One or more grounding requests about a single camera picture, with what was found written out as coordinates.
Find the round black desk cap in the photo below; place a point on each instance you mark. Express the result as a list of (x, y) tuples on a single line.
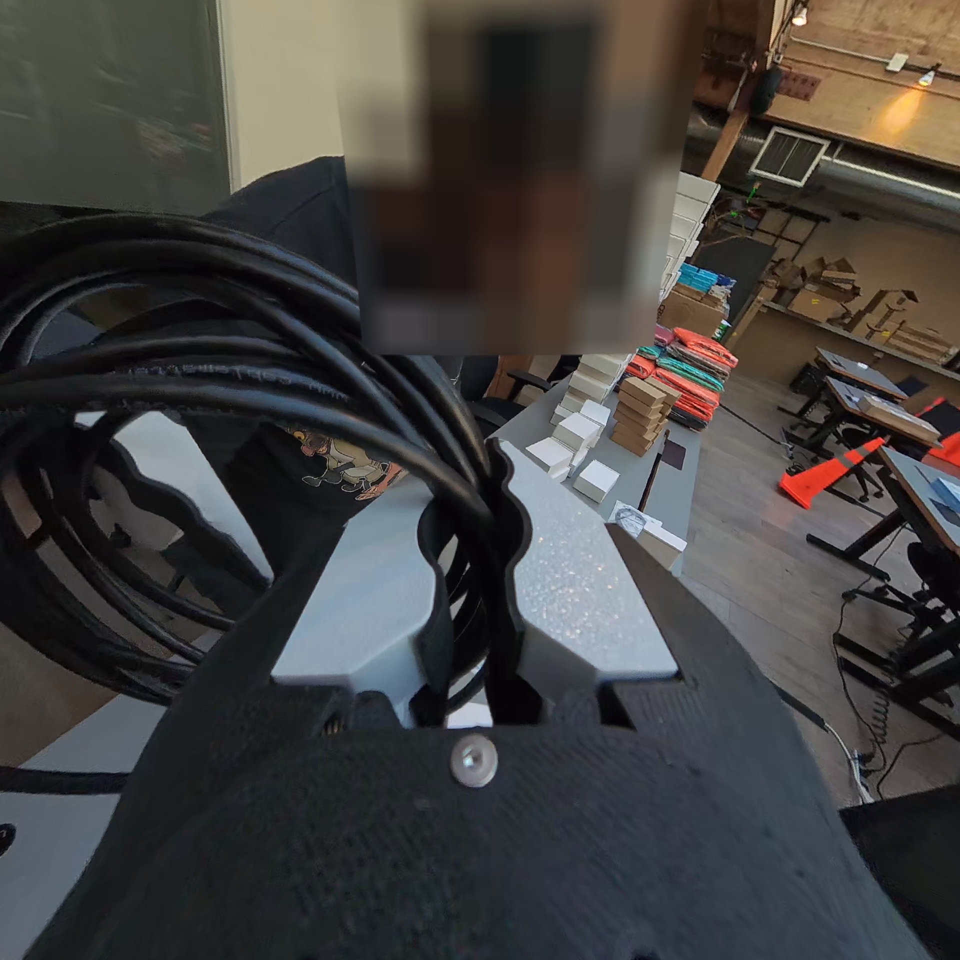
[(6, 840)]

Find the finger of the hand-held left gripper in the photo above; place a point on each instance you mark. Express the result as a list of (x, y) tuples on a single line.
[(142, 547), (195, 480)]

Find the large brown cardboard box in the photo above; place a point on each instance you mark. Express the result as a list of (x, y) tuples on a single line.
[(690, 311)]

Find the white power strip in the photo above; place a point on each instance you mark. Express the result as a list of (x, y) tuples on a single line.
[(855, 765)]

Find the stack of white boxes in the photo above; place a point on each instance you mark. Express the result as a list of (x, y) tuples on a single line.
[(577, 431)]

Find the stack of blue packets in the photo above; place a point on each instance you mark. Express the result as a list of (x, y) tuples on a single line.
[(705, 279)]

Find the small grey desk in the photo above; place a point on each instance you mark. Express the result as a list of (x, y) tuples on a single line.
[(885, 416)]

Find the pile of flattened cardboard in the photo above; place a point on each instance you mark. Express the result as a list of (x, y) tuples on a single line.
[(862, 300)]

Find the white vent grille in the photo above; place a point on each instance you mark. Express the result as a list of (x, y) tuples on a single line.
[(789, 155)]

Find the person's dark clothing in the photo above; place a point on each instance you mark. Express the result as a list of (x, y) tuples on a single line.
[(300, 210)]

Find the black desk slot cover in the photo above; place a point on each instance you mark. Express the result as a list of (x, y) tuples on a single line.
[(673, 454)]

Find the metal air duct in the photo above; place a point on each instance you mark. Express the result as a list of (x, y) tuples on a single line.
[(885, 184)]

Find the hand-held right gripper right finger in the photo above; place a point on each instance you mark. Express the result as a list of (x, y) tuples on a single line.
[(592, 600)]

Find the grey desk with black legs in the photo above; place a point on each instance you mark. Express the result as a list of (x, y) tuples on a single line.
[(922, 487)]

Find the stack of brown boxes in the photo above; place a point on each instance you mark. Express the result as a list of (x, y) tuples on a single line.
[(641, 420)]

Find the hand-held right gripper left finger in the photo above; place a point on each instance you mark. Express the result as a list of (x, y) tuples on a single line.
[(352, 615)]

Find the stack of orange teal bags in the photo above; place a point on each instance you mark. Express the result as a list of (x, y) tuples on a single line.
[(690, 375)]

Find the white cardboard mailer box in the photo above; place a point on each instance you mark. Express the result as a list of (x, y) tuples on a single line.
[(660, 544)]

